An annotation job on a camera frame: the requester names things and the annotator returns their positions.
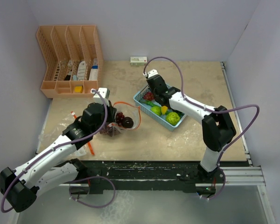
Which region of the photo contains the red grape bunch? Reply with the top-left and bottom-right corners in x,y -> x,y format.
99,112 -> 125,137
143,92 -> 154,101

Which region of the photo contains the yellow banana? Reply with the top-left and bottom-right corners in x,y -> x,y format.
161,105 -> 168,115

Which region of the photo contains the clear orange-zip bag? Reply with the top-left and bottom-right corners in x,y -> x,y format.
99,101 -> 141,137

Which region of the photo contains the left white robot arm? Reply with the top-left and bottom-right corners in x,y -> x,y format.
0,100 -> 116,213

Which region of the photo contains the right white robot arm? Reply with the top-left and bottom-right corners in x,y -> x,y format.
145,74 -> 236,182

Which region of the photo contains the green chili pepper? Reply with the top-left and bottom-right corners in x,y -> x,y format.
140,100 -> 155,107

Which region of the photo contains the light blue plastic basket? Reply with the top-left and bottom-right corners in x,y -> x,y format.
133,85 -> 186,132

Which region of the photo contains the green bumpy fruit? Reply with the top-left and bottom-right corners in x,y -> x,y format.
166,112 -> 181,126

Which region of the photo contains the yellow block in organizer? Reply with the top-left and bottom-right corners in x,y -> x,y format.
74,86 -> 83,93

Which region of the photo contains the blue white box in organizer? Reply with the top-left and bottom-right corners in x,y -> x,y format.
88,58 -> 98,81

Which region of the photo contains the small white green box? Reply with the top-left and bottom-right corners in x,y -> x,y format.
130,56 -> 147,66

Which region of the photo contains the white tube in organizer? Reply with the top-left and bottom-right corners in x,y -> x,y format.
77,61 -> 87,81

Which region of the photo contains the orange desk file organizer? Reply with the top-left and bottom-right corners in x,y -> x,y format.
36,25 -> 104,98

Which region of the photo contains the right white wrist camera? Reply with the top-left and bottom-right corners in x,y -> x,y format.
143,69 -> 159,79

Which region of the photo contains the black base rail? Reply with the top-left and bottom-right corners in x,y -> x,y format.
69,159 -> 225,195

